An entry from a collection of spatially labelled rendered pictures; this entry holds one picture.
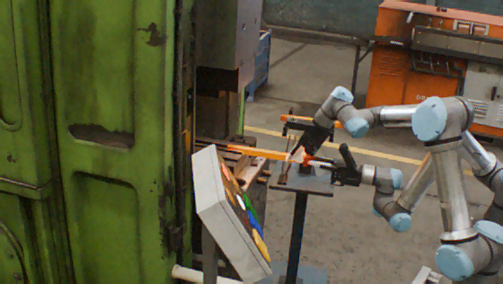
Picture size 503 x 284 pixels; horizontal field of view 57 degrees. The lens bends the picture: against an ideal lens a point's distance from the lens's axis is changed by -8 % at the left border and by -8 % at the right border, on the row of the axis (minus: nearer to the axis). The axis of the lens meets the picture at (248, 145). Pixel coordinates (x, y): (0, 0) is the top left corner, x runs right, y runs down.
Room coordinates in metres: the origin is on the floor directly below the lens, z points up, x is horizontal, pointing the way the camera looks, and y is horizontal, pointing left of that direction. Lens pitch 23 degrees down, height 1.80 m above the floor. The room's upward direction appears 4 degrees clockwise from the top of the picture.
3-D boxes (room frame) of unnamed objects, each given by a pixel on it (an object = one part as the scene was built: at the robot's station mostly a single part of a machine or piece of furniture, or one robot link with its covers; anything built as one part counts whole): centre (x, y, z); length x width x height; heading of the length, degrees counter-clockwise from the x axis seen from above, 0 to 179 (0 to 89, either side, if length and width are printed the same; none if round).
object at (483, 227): (1.22, -0.77, 0.98); 0.13 x 0.12 x 0.14; 122
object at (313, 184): (2.19, -0.29, 0.73); 0.40 x 0.30 x 0.02; 170
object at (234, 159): (1.84, 0.22, 0.96); 0.42 x 0.20 x 0.09; 75
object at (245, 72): (1.84, 0.22, 1.32); 0.42 x 0.20 x 0.10; 75
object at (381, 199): (1.64, -0.54, 0.89); 0.11 x 0.08 x 0.11; 12
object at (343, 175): (1.69, -0.38, 0.98); 0.12 x 0.08 x 0.09; 75
